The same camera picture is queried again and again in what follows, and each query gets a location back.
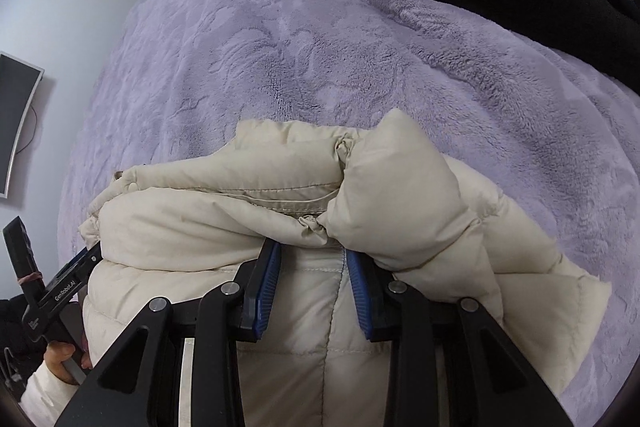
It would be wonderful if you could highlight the cream puffer jacket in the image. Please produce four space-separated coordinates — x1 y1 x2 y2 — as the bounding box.
80 107 613 427

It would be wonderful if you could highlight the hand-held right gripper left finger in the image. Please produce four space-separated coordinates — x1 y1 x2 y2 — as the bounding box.
65 240 283 427

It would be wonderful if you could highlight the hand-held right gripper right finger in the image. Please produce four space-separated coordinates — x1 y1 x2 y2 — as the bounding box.
346 250 576 427

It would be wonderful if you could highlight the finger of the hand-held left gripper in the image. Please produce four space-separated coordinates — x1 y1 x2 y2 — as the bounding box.
70 244 104 268

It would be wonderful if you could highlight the wall-mounted flat screen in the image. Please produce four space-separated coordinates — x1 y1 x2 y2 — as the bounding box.
0 52 45 198

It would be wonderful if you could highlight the person's left hand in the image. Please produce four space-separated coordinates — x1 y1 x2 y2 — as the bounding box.
44 341 93 383

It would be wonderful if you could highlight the person's left forearm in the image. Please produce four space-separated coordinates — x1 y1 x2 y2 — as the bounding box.
20 359 90 427

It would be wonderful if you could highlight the purple plush bed blanket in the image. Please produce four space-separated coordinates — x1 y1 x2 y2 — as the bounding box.
52 0 640 418

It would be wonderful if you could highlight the black screen cable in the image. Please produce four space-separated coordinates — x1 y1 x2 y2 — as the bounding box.
19 104 39 154

